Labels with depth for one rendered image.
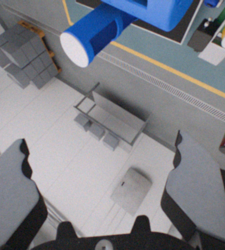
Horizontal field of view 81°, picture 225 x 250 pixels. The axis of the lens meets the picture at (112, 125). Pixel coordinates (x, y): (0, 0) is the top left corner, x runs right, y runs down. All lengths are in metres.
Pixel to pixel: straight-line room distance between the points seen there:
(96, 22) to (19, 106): 4.18
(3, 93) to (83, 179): 3.87
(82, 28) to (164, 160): 3.28
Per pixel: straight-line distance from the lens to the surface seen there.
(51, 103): 4.57
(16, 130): 4.69
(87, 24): 1.22
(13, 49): 3.87
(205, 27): 0.70
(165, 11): 0.44
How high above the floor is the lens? 1.61
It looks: 18 degrees down
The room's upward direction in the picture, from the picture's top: 142 degrees counter-clockwise
